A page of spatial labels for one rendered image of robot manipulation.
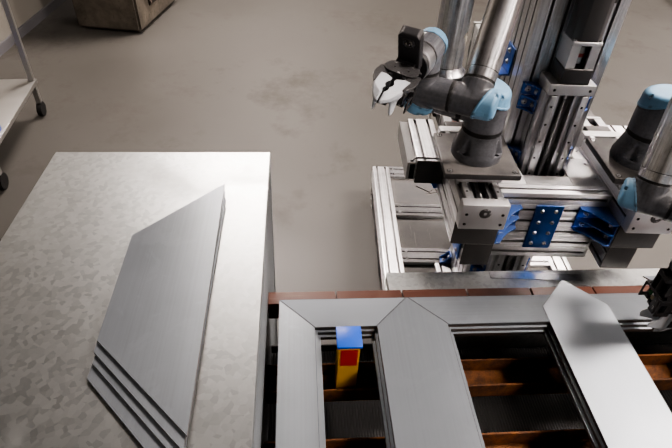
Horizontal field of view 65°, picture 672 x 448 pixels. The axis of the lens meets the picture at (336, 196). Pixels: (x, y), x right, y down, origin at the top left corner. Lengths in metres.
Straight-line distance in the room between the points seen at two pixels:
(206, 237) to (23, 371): 0.43
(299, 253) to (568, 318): 1.55
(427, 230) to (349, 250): 0.42
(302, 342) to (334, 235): 1.55
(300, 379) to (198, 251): 0.37
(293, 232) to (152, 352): 1.86
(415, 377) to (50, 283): 0.82
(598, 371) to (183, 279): 0.98
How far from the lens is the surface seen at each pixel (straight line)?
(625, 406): 1.42
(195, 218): 1.31
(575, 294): 1.59
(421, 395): 1.27
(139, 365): 1.06
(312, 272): 2.63
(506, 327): 1.46
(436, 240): 2.57
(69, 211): 1.46
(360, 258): 2.72
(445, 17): 1.48
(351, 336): 1.29
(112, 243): 1.33
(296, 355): 1.31
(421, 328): 1.38
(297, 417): 1.22
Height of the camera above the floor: 1.92
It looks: 38 degrees down
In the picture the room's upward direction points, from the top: 3 degrees clockwise
